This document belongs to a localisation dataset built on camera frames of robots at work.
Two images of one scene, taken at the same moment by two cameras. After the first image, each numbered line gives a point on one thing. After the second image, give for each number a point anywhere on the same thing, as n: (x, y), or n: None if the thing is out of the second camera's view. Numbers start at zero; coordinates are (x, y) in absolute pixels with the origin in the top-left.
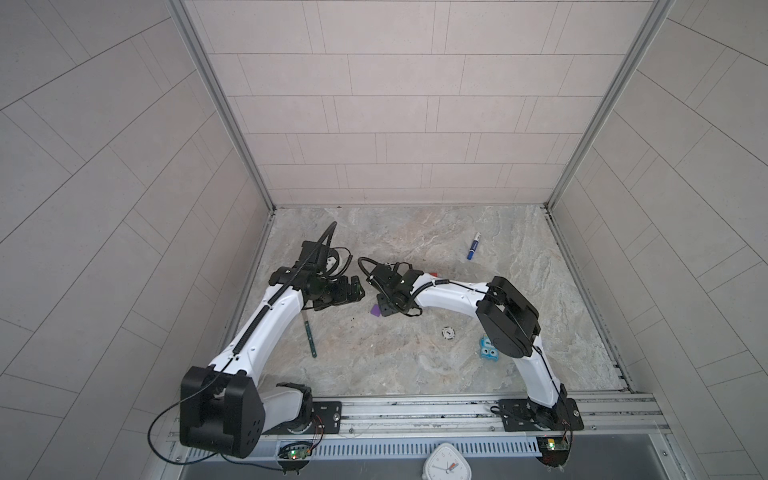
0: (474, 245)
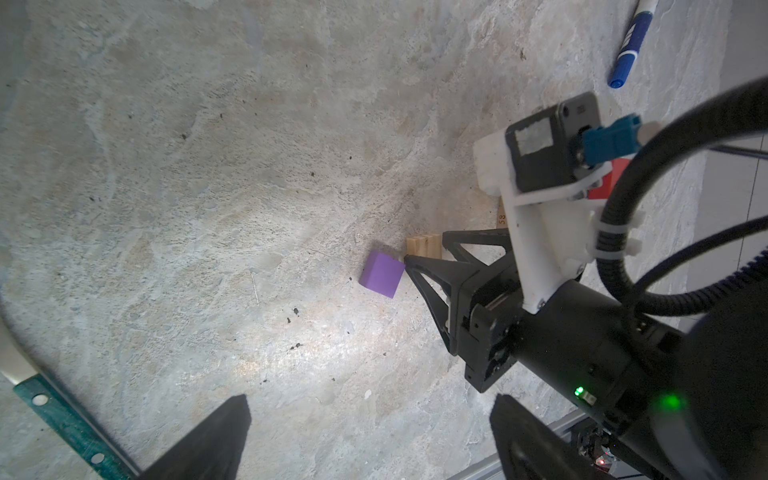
0: (632, 44)
